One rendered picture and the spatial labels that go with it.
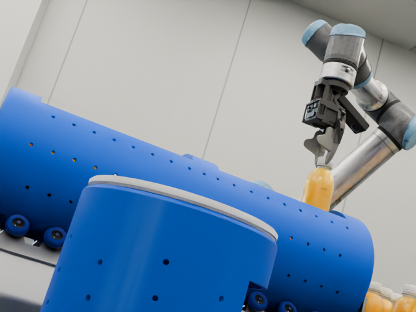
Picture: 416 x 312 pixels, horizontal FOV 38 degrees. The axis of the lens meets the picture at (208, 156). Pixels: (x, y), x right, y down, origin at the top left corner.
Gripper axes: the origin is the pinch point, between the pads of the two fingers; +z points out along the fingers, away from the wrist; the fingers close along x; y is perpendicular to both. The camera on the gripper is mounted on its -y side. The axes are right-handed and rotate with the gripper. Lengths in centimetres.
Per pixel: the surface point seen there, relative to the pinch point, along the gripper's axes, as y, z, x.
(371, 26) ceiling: -152, -204, -252
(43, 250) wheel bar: 59, 41, 10
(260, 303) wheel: 12.9, 38.5, 10.4
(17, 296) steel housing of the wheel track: 61, 50, 13
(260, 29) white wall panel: -69, -172, -272
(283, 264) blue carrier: 10.9, 29.2, 12.6
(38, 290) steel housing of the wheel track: 58, 48, 12
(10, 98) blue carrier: 75, 15, 10
